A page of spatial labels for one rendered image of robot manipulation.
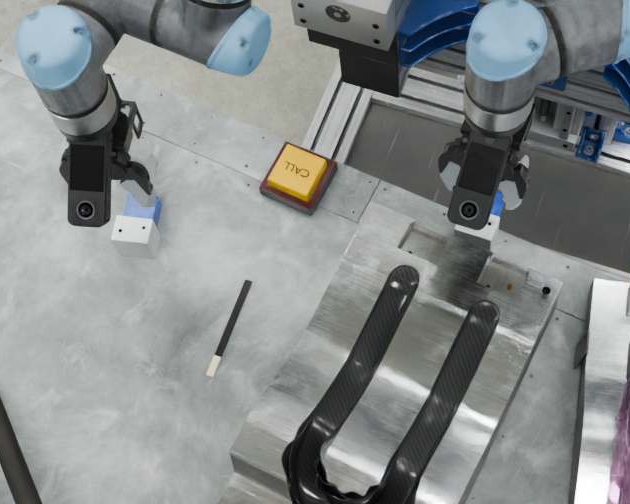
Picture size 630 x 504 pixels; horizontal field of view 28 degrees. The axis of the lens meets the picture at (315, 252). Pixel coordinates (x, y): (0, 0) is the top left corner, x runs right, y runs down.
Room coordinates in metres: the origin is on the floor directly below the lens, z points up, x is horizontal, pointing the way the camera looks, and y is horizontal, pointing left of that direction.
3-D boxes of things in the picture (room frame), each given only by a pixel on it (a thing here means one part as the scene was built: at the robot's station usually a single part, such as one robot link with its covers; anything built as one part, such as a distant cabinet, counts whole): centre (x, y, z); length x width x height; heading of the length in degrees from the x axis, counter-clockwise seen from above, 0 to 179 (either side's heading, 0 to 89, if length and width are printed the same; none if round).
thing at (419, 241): (0.60, -0.14, 0.87); 0.05 x 0.05 x 0.04; 52
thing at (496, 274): (0.54, -0.22, 0.87); 0.05 x 0.05 x 0.04; 52
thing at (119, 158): (0.75, 0.22, 1.07); 0.09 x 0.08 x 0.12; 160
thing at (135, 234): (0.76, 0.21, 0.83); 0.13 x 0.05 x 0.05; 160
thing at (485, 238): (0.67, -0.24, 0.83); 0.13 x 0.05 x 0.05; 148
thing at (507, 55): (0.65, -0.23, 1.23); 0.09 x 0.08 x 0.11; 96
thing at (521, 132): (0.65, -0.23, 1.07); 0.09 x 0.08 x 0.12; 148
